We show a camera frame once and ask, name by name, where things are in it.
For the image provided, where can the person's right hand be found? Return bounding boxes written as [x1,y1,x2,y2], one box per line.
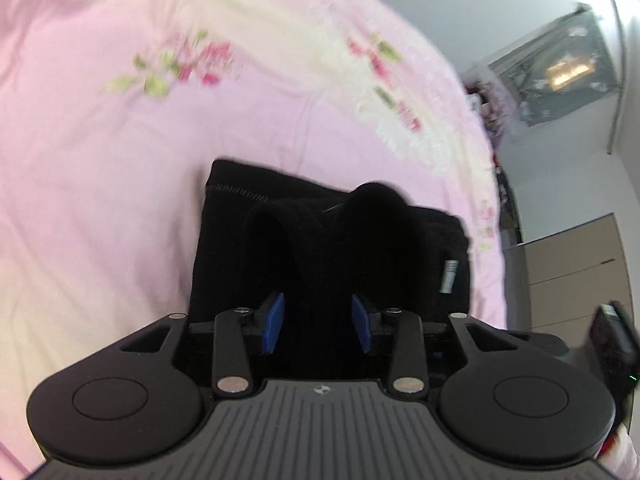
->
[598,424,640,480]

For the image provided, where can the black velvet pants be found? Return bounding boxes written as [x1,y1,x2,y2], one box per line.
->
[188,158,474,384]

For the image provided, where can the green patterned window curtain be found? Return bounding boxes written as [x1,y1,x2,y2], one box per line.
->
[489,4,618,127]

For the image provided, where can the pink floral bed quilt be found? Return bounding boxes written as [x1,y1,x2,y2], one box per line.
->
[1,0,506,479]

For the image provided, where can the pile of lilac clothes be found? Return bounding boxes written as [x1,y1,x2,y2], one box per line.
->
[463,78,515,148]

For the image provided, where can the beige wardrobe cabinets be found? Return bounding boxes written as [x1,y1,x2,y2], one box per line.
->
[501,214,634,347]

